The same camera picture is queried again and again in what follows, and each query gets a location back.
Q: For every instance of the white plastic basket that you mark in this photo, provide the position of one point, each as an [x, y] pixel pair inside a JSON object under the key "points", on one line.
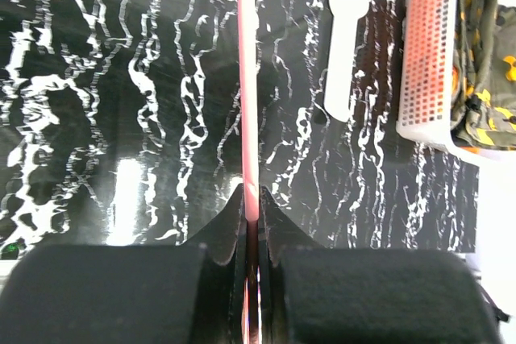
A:
{"points": [[426, 90]]}

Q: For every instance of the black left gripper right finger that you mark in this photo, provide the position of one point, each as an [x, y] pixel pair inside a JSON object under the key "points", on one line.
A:
{"points": [[313, 294]]}

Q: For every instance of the black marble pattern mat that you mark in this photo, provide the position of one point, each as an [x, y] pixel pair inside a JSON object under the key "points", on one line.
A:
{"points": [[120, 124]]}

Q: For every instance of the camouflage yellow trousers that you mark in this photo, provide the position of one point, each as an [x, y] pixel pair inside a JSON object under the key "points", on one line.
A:
{"points": [[483, 87]]}

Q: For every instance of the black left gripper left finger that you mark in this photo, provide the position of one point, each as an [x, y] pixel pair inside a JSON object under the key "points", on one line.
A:
{"points": [[191, 293]]}

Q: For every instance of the orange trousers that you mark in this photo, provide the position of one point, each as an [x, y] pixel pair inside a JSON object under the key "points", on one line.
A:
{"points": [[462, 90]]}

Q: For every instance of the pink hanger with black trousers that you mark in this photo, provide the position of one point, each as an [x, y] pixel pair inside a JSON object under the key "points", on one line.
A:
{"points": [[247, 25]]}

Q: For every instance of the silver white clothes rack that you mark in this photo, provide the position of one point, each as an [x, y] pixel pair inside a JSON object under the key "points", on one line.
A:
{"points": [[346, 14]]}

